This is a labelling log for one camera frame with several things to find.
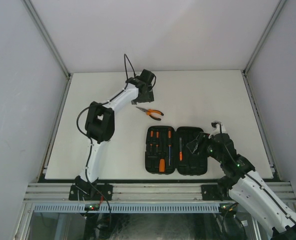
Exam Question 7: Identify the small screwdriver orange black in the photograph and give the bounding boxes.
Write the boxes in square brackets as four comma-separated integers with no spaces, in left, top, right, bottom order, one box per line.
[149,130,154,155]

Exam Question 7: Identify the left camera black cable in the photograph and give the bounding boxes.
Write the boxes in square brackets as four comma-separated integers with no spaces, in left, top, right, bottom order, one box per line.
[77,53,156,183]

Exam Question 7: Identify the small precision screwdriver orange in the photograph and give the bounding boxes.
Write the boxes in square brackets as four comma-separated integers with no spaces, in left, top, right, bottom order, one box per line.
[156,131,159,154]

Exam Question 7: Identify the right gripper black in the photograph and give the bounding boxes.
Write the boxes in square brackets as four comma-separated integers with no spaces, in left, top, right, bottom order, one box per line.
[187,131,223,164]

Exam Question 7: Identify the grey slotted cable duct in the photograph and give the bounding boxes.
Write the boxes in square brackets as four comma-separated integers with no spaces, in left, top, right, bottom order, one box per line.
[34,203,221,214]

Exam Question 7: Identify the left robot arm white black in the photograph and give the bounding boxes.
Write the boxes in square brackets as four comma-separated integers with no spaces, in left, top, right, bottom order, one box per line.
[74,69,156,200]

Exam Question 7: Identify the claw hammer orange black handle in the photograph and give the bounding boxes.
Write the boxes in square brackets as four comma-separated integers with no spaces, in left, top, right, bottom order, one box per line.
[158,158,166,173]

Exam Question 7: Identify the camera black cable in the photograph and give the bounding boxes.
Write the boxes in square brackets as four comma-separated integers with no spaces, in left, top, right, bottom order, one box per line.
[212,122,296,231]
[77,53,156,183]

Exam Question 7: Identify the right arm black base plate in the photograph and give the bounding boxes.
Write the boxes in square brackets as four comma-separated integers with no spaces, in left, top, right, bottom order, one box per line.
[201,184,229,201]

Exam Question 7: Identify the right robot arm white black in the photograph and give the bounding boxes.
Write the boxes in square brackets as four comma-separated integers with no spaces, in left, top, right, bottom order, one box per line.
[186,133,296,240]

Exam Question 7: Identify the long nose pliers orange handles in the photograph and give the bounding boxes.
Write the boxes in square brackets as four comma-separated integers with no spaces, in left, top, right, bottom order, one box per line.
[136,106,164,121]

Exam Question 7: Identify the aluminium front rail frame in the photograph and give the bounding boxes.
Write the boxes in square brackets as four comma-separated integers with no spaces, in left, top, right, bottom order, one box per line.
[25,181,296,202]

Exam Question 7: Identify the black plastic tool case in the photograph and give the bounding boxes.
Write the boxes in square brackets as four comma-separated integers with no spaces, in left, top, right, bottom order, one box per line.
[145,125,208,176]

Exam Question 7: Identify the right camera black cable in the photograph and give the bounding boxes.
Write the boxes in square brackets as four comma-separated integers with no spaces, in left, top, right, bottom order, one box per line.
[212,122,296,231]

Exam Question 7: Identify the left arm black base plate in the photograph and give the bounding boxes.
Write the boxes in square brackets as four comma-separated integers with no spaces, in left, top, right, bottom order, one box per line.
[69,184,113,201]

